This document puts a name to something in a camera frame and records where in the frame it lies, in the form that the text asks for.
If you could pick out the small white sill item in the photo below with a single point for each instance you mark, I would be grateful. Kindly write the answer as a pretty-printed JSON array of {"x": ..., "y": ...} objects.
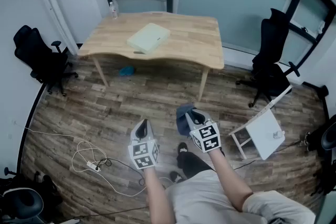
[{"x": 321, "y": 27}]

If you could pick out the person's black shoe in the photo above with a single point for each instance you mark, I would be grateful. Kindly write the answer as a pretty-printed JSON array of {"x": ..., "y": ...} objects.
[
  {"x": 175, "y": 177},
  {"x": 182, "y": 148}
]

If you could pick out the blue rag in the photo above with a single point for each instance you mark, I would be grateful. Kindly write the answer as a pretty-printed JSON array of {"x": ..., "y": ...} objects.
[{"x": 127, "y": 71}]

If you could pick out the dark blue cloth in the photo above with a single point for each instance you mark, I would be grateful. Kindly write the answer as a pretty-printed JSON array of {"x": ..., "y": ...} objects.
[{"x": 181, "y": 119}]

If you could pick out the person's black trousers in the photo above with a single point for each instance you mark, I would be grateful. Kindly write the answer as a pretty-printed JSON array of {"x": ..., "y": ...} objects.
[{"x": 191, "y": 164}]

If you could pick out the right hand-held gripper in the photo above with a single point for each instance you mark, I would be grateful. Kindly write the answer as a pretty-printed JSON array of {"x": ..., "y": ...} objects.
[{"x": 206, "y": 137}]

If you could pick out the person's right forearm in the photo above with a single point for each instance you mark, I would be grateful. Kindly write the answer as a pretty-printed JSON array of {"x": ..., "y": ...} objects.
[{"x": 228, "y": 181}]

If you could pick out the light wooden table leg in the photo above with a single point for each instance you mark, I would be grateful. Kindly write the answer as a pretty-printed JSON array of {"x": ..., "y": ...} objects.
[
  {"x": 203, "y": 85},
  {"x": 102, "y": 72}
]

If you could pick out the dark round device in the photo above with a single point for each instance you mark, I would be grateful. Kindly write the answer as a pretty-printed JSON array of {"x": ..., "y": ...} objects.
[{"x": 23, "y": 203}]

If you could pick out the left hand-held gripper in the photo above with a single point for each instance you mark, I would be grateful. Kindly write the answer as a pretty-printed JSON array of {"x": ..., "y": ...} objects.
[{"x": 143, "y": 154}]

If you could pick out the white wall pipe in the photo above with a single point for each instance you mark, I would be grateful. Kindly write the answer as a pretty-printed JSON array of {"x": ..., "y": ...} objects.
[{"x": 52, "y": 8}]

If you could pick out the person's left forearm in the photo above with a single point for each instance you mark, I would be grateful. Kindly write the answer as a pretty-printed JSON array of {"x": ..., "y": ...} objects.
[{"x": 157, "y": 191}]

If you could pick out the clear plastic water bottle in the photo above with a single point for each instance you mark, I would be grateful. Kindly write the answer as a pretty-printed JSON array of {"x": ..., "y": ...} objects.
[{"x": 113, "y": 11}]

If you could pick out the pale green board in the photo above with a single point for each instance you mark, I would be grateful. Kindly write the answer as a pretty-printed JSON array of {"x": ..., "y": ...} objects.
[{"x": 148, "y": 38}]

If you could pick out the white folding chair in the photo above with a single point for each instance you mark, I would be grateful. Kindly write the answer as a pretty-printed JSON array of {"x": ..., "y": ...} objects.
[{"x": 265, "y": 133}]

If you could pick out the black mesh office chair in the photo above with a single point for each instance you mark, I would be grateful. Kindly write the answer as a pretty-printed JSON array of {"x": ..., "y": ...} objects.
[
  {"x": 270, "y": 60},
  {"x": 39, "y": 56}
]

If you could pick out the small clear bottle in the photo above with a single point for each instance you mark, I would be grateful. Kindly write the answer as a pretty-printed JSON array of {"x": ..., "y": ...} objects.
[{"x": 278, "y": 134}]

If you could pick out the person's light grey shirt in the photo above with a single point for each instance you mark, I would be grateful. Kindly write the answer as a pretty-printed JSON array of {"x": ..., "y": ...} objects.
[{"x": 202, "y": 199}]

